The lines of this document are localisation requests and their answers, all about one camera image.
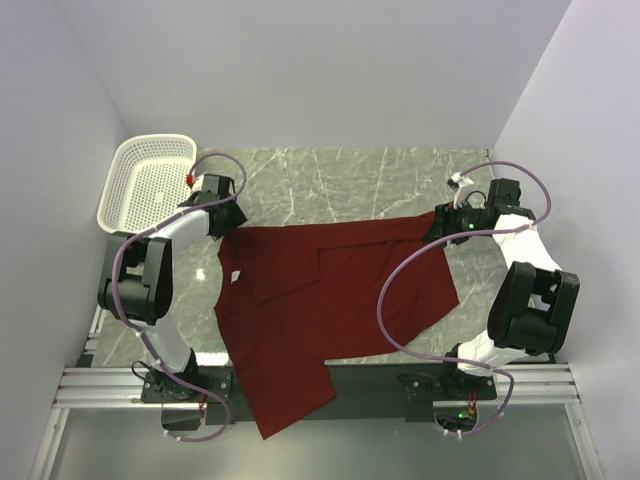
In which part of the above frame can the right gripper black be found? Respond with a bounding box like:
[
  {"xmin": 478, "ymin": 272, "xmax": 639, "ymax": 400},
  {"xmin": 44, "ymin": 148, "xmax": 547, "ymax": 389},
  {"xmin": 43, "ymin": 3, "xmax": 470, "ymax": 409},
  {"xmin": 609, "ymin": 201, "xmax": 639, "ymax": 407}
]
[{"xmin": 421, "ymin": 197, "xmax": 488, "ymax": 249}]

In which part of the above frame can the dark red t shirt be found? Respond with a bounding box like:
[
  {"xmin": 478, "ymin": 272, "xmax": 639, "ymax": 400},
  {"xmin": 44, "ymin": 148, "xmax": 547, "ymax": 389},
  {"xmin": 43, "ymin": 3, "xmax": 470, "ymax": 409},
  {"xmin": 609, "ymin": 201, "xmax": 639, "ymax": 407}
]
[{"xmin": 213, "ymin": 210, "xmax": 460, "ymax": 441}]

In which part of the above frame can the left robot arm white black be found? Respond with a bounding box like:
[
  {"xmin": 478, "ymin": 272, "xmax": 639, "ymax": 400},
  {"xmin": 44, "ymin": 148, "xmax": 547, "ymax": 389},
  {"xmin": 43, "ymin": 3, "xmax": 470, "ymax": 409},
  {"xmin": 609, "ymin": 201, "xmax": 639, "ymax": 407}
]
[{"xmin": 97, "ymin": 173, "xmax": 246, "ymax": 402}]

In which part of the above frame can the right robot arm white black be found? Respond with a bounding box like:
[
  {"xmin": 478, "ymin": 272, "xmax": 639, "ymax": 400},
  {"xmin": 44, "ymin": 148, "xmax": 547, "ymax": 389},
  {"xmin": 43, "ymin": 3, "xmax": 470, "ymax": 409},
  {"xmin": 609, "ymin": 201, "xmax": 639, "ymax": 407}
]
[{"xmin": 423, "ymin": 173, "xmax": 580, "ymax": 399}]

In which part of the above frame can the white perforated plastic basket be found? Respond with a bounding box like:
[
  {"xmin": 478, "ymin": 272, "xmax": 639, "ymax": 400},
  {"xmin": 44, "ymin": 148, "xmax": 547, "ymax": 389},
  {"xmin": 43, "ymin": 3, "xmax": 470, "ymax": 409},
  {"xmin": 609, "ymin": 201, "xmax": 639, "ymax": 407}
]
[{"xmin": 97, "ymin": 134, "xmax": 197, "ymax": 234}]

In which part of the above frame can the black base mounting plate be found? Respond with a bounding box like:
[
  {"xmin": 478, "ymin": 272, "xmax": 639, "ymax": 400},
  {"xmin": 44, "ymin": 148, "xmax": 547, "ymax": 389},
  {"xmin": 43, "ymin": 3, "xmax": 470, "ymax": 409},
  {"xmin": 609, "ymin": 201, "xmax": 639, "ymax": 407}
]
[{"xmin": 141, "ymin": 362, "xmax": 497, "ymax": 437}]

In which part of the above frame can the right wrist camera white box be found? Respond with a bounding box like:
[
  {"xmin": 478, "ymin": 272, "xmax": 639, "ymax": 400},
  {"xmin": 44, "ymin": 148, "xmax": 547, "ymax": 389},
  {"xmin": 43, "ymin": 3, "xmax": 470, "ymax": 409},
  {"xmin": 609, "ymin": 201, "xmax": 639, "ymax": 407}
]
[{"xmin": 447, "ymin": 172, "xmax": 475, "ymax": 209}]

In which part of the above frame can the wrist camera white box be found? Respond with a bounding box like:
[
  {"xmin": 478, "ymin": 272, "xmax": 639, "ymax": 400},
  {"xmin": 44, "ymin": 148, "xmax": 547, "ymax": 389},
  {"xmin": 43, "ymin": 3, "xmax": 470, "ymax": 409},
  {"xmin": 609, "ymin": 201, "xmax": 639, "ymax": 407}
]
[
  {"xmin": 186, "ymin": 174, "xmax": 205, "ymax": 192},
  {"xmin": 447, "ymin": 172, "xmax": 475, "ymax": 209}
]

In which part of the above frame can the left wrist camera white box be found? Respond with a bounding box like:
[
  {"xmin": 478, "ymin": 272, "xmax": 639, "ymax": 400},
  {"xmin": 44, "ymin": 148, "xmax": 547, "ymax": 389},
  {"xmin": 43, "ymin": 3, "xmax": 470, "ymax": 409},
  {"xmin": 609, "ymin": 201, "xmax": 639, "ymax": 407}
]
[{"xmin": 186, "ymin": 174, "xmax": 205, "ymax": 192}]

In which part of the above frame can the aluminium frame rail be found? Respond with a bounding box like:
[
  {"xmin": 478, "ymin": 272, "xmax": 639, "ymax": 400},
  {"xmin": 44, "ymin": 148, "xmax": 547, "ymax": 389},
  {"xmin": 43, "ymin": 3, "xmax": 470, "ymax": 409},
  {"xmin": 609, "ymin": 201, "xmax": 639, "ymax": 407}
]
[{"xmin": 29, "ymin": 244, "xmax": 601, "ymax": 480}]

